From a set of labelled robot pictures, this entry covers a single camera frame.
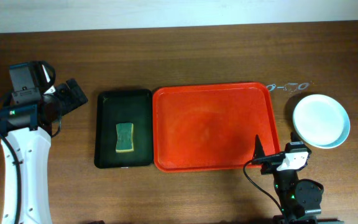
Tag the black plastic tray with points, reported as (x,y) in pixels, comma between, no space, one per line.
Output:
(125,106)

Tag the light blue plate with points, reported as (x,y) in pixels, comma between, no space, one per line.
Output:
(321,121)

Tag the green yellow sponge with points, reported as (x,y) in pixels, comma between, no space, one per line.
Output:
(124,137)

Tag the red plastic tray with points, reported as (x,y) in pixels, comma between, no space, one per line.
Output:
(211,127)

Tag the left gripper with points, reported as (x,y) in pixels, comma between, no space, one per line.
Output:
(73,93)

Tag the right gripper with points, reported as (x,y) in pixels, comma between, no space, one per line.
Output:
(306,152)

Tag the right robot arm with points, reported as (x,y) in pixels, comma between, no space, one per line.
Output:
(298,199)

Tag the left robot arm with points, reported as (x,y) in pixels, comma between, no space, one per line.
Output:
(26,120)

